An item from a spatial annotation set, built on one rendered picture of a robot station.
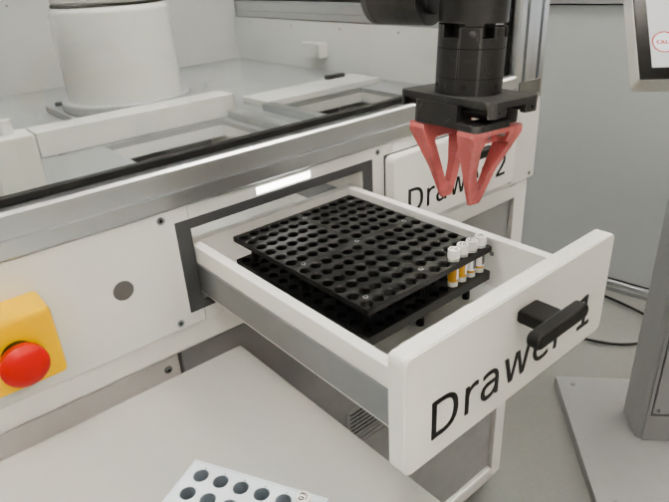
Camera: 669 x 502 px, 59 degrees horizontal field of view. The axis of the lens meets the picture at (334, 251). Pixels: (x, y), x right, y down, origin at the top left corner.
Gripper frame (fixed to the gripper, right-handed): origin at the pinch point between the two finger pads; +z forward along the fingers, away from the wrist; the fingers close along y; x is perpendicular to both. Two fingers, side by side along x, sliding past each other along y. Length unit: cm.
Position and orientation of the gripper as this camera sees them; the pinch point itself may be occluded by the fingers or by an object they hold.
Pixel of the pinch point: (459, 191)
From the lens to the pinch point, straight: 56.6
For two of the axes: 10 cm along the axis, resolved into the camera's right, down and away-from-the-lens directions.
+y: 6.4, 3.1, -7.1
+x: 7.7, -2.7, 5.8
